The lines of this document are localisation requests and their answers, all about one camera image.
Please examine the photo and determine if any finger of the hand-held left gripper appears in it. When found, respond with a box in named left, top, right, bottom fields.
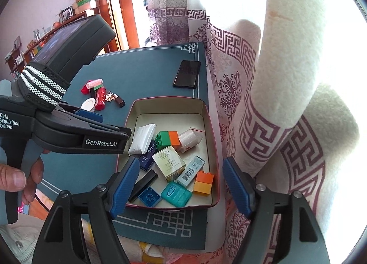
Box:
left=69, top=118, right=132, bottom=140
left=59, top=103, right=104, bottom=122

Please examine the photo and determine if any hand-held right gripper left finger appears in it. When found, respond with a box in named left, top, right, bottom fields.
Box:
left=30, top=156, right=141, bottom=264

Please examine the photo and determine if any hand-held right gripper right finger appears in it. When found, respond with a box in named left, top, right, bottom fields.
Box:
left=222, top=156, right=331, bottom=264

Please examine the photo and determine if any white round lid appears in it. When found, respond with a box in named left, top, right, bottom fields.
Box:
left=80, top=98, right=96, bottom=111

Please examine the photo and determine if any black comb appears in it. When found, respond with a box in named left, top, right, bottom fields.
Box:
left=128, top=170, right=159, bottom=203

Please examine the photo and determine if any red can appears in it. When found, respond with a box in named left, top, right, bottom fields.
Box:
left=95, top=87, right=108, bottom=111

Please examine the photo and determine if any blue building block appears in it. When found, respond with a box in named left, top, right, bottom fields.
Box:
left=138, top=186, right=162, bottom=208

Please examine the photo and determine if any white tissue packet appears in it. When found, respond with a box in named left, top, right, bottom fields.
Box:
left=128, top=123, right=157, bottom=156

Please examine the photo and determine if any orange and yellow building block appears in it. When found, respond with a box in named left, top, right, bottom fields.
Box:
left=193, top=171, right=214, bottom=196

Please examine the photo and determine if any light blue patterned box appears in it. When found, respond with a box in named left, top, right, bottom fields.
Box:
left=177, top=155, right=206, bottom=189

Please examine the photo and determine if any pale yellow box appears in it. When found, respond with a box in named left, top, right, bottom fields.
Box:
left=152, top=145, right=186, bottom=183

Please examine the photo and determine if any green and orange building block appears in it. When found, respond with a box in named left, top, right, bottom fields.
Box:
left=155, top=130, right=181, bottom=150

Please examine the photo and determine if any teal dental floss box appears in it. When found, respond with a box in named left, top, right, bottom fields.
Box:
left=161, top=181, right=192, bottom=204

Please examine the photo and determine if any green felt desktop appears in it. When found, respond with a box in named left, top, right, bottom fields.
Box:
left=39, top=42, right=211, bottom=251

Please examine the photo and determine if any person's left hand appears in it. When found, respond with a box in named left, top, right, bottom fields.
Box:
left=0, top=157, right=44, bottom=205

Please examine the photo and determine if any dark blue tube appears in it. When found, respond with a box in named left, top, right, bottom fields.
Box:
left=139, top=139, right=158, bottom=171

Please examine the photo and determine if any wooden bookshelf with books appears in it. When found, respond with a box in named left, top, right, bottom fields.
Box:
left=4, top=11, right=89, bottom=76

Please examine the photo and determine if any white roll in plastic bag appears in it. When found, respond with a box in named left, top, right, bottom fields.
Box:
left=178, top=127, right=205, bottom=152

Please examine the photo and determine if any yellow white towel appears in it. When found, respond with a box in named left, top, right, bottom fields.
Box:
left=139, top=241, right=170, bottom=264

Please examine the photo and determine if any black smartphone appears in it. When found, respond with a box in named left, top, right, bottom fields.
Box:
left=172, top=60, right=201, bottom=89

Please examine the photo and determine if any white zip garment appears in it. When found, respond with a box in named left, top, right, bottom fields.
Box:
left=0, top=218, right=46, bottom=264

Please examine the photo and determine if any purple patterned white cloth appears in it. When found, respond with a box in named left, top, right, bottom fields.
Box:
left=146, top=0, right=367, bottom=264

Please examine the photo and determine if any black white striped strap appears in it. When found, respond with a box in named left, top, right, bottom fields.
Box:
left=17, top=62, right=71, bottom=113

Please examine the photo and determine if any wooden door frame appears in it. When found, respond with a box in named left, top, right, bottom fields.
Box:
left=93, top=0, right=141, bottom=52

